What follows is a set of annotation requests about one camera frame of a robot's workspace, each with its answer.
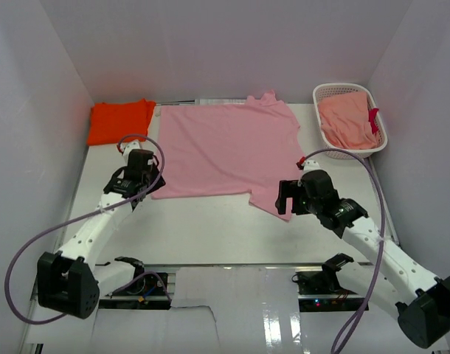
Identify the pink t shirt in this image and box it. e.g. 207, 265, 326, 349
152, 91, 303, 215

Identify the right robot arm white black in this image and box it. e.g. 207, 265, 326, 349
276, 170, 450, 349

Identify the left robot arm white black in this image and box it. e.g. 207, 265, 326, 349
37, 148, 165, 319

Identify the folded orange t shirt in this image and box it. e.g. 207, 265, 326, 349
86, 99, 156, 146

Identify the peach t shirt in basket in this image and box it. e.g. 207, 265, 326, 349
318, 91, 378, 150

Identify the white plastic basket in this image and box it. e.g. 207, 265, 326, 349
313, 83, 388, 159

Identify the magenta cloth in basket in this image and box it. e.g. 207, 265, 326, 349
368, 108, 379, 134

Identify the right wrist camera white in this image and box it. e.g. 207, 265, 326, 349
296, 157, 321, 174

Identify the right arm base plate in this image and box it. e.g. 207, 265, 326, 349
291, 271, 364, 313

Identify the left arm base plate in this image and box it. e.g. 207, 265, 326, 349
99, 272, 175, 310

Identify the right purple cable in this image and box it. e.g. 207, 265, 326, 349
297, 147, 387, 354

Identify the aluminium frame rail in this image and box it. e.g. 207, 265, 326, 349
18, 277, 49, 353

